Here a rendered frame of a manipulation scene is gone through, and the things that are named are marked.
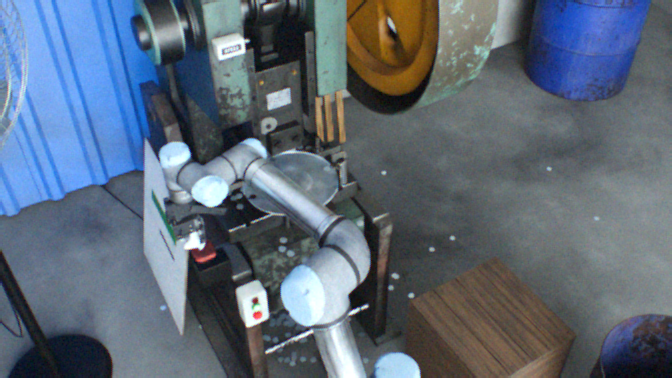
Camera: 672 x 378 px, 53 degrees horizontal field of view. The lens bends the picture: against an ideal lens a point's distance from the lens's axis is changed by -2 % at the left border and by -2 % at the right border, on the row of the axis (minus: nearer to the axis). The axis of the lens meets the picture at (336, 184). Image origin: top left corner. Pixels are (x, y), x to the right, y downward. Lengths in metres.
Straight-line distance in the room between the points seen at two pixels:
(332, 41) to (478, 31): 0.39
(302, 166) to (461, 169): 1.37
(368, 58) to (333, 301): 0.94
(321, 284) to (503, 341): 0.97
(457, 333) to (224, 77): 1.11
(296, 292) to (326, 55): 0.72
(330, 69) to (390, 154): 1.54
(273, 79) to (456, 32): 0.52
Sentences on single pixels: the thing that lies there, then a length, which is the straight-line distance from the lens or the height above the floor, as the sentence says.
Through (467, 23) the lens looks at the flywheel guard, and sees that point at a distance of 1.74.
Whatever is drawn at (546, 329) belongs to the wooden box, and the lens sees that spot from 2.35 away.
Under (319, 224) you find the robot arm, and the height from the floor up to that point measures 1.06.
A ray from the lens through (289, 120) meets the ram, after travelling 2.02.
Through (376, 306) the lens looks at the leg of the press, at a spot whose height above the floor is 0.23.
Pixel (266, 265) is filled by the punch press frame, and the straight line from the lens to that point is 2.12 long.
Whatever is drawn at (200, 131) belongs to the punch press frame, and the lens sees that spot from 2.24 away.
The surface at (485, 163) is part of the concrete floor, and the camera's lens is 3.44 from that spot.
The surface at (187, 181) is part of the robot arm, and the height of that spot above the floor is 1.10.
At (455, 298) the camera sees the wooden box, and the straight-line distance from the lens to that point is 2.37.
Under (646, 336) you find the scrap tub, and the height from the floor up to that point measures 0.37.
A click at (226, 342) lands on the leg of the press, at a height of 0.03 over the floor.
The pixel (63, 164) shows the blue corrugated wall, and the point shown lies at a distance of 3.35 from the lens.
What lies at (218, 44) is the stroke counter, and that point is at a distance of 1.70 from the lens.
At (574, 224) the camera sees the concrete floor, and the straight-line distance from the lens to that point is 3.23.
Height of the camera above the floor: 2.18
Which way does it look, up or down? 42 degrees down
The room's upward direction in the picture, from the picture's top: 1 degrees counter-clockwise
